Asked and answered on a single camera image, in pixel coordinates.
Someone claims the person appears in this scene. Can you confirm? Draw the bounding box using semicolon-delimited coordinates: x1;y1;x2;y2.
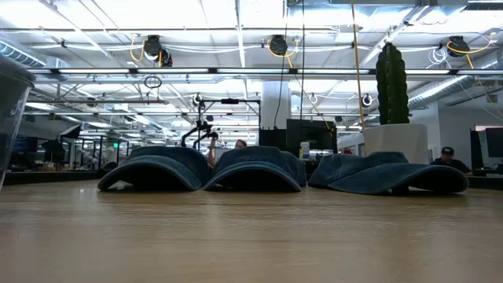
207;135;248;168
430;146;472;176

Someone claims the blue denim baseball cap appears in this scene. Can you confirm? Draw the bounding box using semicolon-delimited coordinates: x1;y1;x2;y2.
307;151;470;197
203;145;307;193
97;145;210;193

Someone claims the straight black hanging cable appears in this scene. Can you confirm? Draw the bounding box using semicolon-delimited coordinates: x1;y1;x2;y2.
300;0;306;121

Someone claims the black studio lamp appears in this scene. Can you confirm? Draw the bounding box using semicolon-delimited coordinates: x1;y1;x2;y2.
58;124;83;141

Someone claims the background black rig frame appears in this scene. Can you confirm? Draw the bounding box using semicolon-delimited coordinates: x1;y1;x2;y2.
197;97;263;151

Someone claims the white plant pot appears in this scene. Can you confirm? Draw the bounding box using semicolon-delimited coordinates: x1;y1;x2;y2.
362;123;428;165

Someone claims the clear plastic bin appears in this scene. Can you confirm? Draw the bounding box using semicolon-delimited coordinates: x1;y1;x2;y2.
0;76;35;193

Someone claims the black computer monitor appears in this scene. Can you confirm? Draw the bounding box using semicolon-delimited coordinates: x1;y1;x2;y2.
11;136;39;154
285;119;338;153
485;127;503;159

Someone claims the black equipment box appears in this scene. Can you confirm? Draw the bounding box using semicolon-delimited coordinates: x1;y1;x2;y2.
258;127;288;151

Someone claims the black hanging cable loop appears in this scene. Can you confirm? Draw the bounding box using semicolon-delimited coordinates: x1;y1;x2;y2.
143;75;163;90

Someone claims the yellow hanging cable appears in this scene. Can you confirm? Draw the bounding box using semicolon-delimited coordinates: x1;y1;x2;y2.
350;0;366;130

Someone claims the long ceiling light strip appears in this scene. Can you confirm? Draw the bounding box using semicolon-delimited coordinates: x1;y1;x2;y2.
0;67;503;76

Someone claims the silver air duct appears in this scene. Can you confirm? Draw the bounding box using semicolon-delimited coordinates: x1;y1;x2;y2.
408;50;503;110
0;39;70;70

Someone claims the black partition panel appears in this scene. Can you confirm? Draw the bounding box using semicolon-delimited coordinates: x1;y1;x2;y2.
470;129;483;171

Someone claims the green cactus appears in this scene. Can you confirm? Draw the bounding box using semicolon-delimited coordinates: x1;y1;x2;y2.
376;42;410;126

